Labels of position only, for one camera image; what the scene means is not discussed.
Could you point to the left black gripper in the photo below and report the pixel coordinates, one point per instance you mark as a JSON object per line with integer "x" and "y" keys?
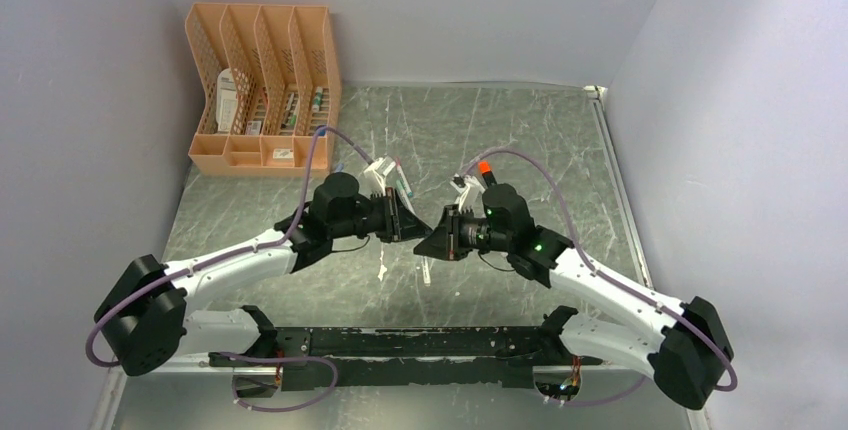
{"x": 400, "y": 222}

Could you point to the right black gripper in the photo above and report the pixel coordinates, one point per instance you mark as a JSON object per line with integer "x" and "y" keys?
{"x": 444, "y": 242}

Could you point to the white pen orange tip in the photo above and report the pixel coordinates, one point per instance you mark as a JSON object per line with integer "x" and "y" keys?
{"x": 426, "y": 273}

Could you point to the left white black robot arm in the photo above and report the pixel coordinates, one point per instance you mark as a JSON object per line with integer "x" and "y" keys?
{"x": 158, "y": 310}

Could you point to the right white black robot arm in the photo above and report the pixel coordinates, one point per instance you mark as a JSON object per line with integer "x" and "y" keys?
{"x": 681, "y": 346}

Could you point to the black orange highlighter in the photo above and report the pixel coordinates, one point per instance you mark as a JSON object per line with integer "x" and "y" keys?
{"x": 487, "y": 174}

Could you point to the orange plastic file organizer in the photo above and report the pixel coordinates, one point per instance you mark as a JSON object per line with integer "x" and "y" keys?
{"x": 284, "y": 62}

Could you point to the white paper packet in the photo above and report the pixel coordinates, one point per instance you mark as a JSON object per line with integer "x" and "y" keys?
{"x": 226, "y": 101}

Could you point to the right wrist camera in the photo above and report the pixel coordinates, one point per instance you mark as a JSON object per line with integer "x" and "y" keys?
{"x": 469, "y": 189}

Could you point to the black base frame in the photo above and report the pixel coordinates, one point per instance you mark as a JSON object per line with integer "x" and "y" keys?
{"x": 303, "y": 358}

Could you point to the aluminium rail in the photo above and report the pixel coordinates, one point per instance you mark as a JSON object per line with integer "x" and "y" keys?
{"x": 595, "y": 95}

